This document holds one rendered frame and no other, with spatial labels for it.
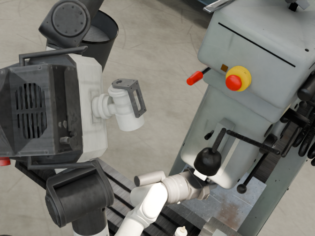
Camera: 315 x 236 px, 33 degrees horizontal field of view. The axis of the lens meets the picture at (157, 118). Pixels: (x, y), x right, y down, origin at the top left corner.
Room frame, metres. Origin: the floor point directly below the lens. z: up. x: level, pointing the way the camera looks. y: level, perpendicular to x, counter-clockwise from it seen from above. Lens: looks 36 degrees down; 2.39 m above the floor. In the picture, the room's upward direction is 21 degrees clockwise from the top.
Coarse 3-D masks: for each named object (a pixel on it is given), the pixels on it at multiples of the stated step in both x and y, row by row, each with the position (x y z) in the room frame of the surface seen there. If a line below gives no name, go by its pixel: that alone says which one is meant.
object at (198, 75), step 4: (204, 68) 1.20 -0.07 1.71; (208, 68) 1.21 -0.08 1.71; (196, 72) 1.16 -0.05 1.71; (200, 72) 1.17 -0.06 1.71; (204, 72) 1.19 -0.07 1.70; (192, 76) 1.14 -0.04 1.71; (196, 76) 1.14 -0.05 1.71; (200, 76) 1.15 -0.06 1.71; (188, 80) 1.12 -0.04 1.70; (192, 80) 1.12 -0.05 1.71; (196, 80) 1.14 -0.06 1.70; (188, 84) 1.12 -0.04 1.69; (192, 84) 1.12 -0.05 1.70
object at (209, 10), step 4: (220, 0) 1.19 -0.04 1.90; (224, 0) 1.20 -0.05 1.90; (228, 0) 1.21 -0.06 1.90; (232, 0) 1.23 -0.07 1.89; (212, 4) 1.16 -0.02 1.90; (216, 4) 1.16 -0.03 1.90; (220, 4) 1.17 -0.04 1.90; (224, 4) 1.18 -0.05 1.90; (204, 8) 1.12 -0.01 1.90; (208, 8) 1.13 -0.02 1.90; (212, 8) 1.13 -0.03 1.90; (216, 8) 1.14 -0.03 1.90; (208, 12) 1.12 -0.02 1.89
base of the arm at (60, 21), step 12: (60, 0) 1.08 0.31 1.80; (72, 0) 1.09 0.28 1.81; (60, 12) 1.07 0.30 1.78; (72, 12) 1.08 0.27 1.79; (84, 12) 1.09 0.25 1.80; (48, 24) 1.05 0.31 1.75; (60, 24) 1.06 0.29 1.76; (72, 24) 1.06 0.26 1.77; (84, 24) 1.07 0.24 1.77; (48, 36) 1.05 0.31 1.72; (60, 36) 1.05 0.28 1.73; (72, 36) 1.06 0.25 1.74; (84, 36) 1.18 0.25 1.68
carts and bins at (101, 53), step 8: (96, 16) 3.32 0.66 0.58; (104, 16) 3.31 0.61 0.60; (96, 24) 3.31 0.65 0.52; (104, 24) 3.30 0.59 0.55; (112, 24) 3.26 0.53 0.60; (88, 32) 3.19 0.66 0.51; (96, 32) 3.23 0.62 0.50; (104, 32) 3.27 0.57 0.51; (112, 32) 3.23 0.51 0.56; (48, 40) 2.96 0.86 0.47; (88, 40) 3.10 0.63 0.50; (96, 40) 3.13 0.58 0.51; (104, 40) 3.17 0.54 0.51; (112, 40) 3.03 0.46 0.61; (88, 48) 2.90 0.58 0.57; (96, 48) 2.93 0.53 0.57; (104, 48) 2.98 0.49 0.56; (88, 56) 2.91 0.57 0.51; (96, 56) 2.95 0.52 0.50; (104, 56) 3.01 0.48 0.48; (104, 64) 3.06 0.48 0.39
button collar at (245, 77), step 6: (234, 66) 1.13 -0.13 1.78; (240, 66) 1.13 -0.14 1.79; (228, 72) 1.12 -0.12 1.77; (234, 72) 1.11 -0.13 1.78; (240, 72) 1.11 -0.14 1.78; (246, 72) 1.11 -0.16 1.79; (240, 78) 1.11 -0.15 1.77; (246, 78) 1.10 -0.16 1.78; (246, 84) 1.10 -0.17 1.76; (240, 90) 1.10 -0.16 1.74
